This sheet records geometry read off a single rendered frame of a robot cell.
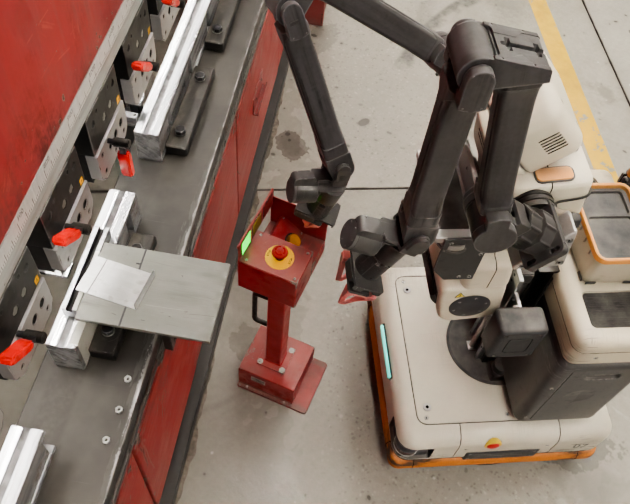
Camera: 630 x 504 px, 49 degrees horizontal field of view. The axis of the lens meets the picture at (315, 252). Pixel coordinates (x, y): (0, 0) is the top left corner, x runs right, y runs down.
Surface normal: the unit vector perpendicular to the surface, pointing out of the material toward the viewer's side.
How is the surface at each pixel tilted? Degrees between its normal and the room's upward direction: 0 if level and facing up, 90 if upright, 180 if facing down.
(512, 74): 90
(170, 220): 0
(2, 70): 90
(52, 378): 0
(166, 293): 0
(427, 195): 90
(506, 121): 90
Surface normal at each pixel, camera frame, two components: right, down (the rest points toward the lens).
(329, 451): 0.07, -0.55
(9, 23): 0.99, 0.17
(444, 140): 0.03, 0.83
